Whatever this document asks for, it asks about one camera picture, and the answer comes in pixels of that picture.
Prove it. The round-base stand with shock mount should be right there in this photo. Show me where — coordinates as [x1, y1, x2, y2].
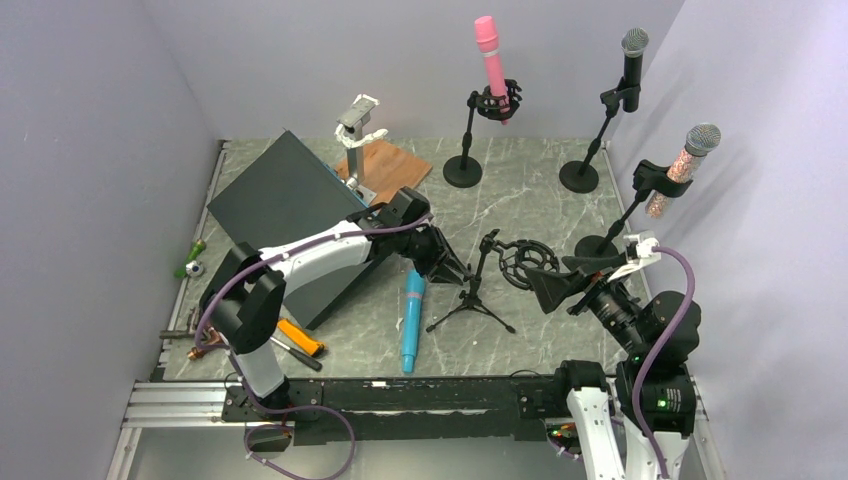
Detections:
[442, 79, 523, 188]

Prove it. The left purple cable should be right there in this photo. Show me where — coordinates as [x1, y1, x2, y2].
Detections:
[193, 213, 435, 480]

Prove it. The dark grey rack unit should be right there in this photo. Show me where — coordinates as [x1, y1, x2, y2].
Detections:
[209, 132, 385, 330]

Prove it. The orange utility knife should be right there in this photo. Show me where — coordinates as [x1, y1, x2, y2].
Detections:
[277, 317, 326, 358]

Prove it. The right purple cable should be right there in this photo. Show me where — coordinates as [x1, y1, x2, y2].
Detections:
[546, 246, 697, 480]

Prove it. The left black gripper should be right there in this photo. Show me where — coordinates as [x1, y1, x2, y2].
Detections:
[395, 226, 470, 287]

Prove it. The black tripod shock-mount stand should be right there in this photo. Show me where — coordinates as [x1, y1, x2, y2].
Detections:
[425, 229, 560, 334]

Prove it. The blue microphone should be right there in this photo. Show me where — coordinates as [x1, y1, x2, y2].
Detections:
[400, 269, 427, 374]

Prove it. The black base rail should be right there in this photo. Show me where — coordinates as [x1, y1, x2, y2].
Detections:
[221, 374, 598, 446]

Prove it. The round-base stand black mic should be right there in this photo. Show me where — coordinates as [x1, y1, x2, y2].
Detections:
[559, 78, 641, 194]

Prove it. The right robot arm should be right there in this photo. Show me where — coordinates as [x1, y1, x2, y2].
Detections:
[527, 247, 701, 479]

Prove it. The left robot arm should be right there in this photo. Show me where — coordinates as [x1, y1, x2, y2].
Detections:
[198, 187, 470, 420]

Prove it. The purple cable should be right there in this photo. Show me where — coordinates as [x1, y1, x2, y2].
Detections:
[193, 213, 435, 480]
[546, 246, 697, 480]

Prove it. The black microphone silver grille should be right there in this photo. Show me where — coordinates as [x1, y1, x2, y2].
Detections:
[618, 27, 649, 113]

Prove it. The wooden board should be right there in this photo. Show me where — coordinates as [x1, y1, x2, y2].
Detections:
[354, 140, 432, 206]

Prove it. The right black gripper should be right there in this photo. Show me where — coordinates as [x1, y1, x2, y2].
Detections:
[526, 248, 649, 355]

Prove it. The small black hammer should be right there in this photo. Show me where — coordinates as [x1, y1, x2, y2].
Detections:
[270, 337, 323, 372]

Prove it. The pink microphone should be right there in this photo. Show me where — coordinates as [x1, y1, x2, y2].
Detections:
[474, 16, 510, 125]

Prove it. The silver white bracket stand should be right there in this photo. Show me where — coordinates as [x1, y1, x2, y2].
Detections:
[334, 94, 388, 205]

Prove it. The glitter microphone silver grille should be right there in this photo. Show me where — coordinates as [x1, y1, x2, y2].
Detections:
[645, 123, 722, 219]

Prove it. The round-base stand glitter mic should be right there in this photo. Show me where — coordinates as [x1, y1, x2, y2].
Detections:
[574, 159, 693, 258]

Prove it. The green valve fitting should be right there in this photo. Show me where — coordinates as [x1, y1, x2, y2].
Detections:
[173, 239, 206, 279]

